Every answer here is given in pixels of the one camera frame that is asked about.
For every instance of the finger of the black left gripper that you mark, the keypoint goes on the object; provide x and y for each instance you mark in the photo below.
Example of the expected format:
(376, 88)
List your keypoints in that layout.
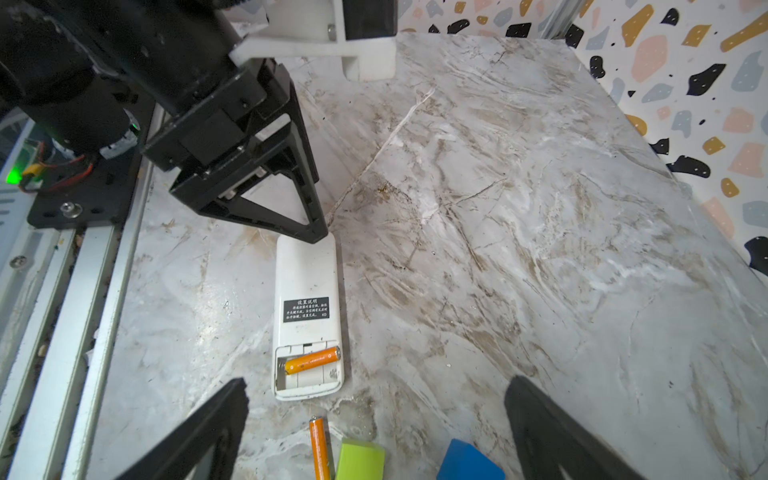
(294, 160)
(205, 196)

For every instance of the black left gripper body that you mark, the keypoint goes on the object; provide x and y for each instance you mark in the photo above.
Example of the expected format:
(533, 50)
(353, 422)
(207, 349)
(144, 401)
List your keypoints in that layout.
(215, 146)

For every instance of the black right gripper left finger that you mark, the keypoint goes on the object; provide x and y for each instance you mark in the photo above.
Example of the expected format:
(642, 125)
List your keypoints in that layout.
(205, 445)

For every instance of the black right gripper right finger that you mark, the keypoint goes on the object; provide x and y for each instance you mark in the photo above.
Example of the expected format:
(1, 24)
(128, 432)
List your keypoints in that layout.
(550, 444)

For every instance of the orange battery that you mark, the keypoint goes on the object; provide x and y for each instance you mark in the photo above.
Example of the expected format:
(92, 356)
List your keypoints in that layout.
(319, 444)
(312, 360)

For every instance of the white red remote control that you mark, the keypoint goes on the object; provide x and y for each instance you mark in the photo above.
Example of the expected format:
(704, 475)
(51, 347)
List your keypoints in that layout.
(307, 317)

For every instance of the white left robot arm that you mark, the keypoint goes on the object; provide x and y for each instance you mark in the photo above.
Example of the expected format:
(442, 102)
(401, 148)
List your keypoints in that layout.
(93, 74)

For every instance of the blue cube block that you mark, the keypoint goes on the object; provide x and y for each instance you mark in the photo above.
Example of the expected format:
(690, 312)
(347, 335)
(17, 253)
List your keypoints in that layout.
(463, 461)

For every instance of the green cube block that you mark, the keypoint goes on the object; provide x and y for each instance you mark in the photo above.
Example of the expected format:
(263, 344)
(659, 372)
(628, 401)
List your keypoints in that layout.
(360, 460)

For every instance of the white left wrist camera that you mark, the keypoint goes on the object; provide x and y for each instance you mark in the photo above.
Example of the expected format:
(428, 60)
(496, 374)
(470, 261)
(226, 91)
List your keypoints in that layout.
(361, 33)

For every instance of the aluminium corner post right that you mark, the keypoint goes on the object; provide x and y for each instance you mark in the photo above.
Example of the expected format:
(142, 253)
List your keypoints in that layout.
(557, 23)

